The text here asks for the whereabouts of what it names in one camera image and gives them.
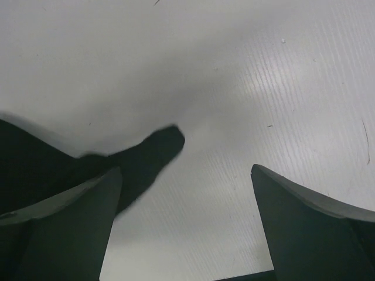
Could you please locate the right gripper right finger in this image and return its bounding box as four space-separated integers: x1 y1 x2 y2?
251 165 374 280

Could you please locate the black daisy print t-shirt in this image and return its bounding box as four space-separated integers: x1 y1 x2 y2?
1 120 185 214

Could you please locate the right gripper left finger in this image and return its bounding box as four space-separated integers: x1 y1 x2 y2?
1 168 122 280

